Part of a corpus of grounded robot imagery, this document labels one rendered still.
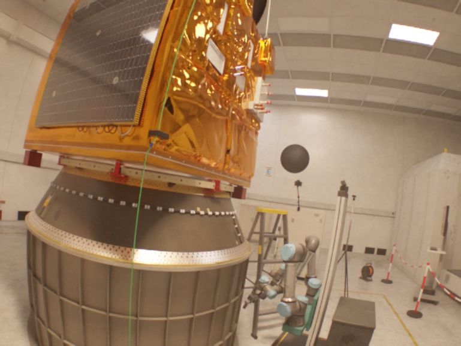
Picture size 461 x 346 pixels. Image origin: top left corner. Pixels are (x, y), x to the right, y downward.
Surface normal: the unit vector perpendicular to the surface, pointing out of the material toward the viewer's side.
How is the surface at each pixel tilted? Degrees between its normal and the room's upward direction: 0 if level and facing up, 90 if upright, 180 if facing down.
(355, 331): 90
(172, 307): 90
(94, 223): 62
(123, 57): 90
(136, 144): 92
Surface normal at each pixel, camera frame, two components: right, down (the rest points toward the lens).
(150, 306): 0.40, -0.01
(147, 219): 0.40, -0.47
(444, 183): -0.33, -0.11
